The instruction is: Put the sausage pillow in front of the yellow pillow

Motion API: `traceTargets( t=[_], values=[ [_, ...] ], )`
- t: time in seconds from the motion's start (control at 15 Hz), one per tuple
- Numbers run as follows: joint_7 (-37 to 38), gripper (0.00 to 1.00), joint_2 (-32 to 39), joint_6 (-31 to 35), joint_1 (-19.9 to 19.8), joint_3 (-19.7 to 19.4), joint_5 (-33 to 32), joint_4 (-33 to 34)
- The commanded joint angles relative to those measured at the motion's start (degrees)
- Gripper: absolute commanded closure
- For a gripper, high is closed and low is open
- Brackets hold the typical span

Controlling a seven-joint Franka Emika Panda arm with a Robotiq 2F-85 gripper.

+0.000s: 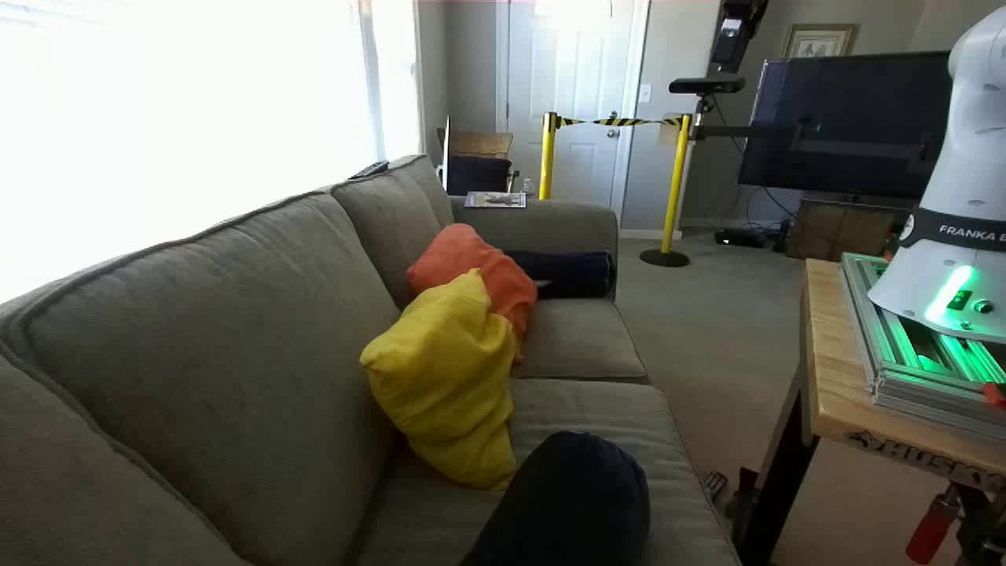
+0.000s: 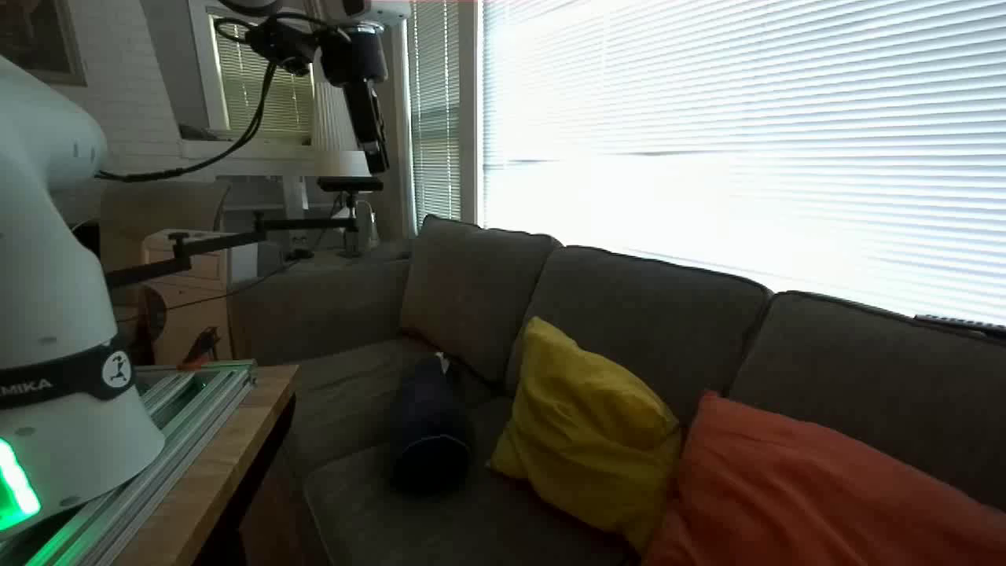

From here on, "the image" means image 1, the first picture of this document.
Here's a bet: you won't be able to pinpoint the white window blinds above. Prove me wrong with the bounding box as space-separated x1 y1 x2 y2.
0 0 422 306

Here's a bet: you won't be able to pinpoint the yellow black caution tape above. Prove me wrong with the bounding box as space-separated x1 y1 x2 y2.
551 109 687 132

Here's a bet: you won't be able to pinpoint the brown boxes under TV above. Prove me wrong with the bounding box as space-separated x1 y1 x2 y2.
785 197 910 262

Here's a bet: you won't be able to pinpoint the grey-green fabric sofa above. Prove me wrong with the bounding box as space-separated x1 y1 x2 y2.
0 155 741 566

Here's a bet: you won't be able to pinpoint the black camera on stand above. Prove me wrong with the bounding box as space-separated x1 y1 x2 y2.
667 0 775 146

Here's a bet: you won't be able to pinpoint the white panel door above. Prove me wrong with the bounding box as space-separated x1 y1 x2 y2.
508 0 653 216

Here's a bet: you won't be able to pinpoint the large black TV screen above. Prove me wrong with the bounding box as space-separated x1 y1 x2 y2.
737 48 956 209

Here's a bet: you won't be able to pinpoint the orange square pillow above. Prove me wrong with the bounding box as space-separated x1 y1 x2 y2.
402 220 542 342

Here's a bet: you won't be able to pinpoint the aluminium base plate green lit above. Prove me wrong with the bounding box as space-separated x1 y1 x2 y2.
840 247 1006 428

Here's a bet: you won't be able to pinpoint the cardboard box with dark item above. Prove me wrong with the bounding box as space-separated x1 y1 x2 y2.
437 117 517 197

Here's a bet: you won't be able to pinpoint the yellow square pillow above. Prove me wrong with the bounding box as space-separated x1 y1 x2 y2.
359 268 522 492

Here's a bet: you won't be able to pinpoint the wooden table with black legs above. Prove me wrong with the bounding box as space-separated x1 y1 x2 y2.
737 259 1006 566

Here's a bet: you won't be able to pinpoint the red clamp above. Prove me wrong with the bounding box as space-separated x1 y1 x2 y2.
907 484 964 566

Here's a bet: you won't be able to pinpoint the yellow stanchion post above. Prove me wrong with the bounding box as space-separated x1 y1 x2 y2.
535 109 562 204
639 109 703 272

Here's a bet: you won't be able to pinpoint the dark bolster pillow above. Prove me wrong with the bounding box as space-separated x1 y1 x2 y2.
508 247 621 301

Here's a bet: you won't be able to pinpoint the framed wall picture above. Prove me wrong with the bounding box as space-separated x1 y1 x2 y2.
782 21 862 63

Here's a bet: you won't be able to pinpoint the stack of papers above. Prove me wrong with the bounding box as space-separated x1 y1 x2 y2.
464 189 532 211

